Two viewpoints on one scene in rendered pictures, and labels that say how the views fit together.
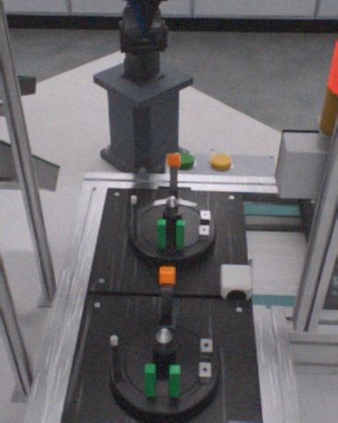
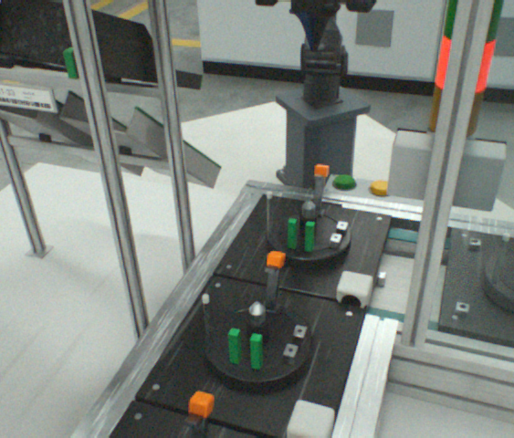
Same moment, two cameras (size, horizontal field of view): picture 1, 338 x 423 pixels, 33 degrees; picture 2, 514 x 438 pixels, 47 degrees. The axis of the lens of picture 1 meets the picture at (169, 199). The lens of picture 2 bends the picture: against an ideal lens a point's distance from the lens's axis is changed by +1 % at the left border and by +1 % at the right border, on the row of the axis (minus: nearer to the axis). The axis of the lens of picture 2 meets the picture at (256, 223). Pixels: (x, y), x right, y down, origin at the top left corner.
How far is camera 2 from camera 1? 20 cm
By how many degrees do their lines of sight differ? 15
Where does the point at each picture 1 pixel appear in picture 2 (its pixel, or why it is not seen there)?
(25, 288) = (173, 273)
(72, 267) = (208, 253)
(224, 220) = (363, 236)
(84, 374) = (186, 337)
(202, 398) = (280, 375)
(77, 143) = (259, 162)
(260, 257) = (395, 280)
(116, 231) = (257, 230)
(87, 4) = not seen: hidden behind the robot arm
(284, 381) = (373, 384)
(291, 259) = not seen: hidden behind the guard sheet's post
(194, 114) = (381, 151)
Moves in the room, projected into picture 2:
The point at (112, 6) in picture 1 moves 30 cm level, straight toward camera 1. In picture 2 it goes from (351, 65) to (349, 82)
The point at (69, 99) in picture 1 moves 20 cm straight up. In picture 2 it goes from (264, 125) to (262, 52)
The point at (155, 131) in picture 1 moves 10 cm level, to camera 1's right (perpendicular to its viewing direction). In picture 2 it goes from (325, 153) to (374, 160)
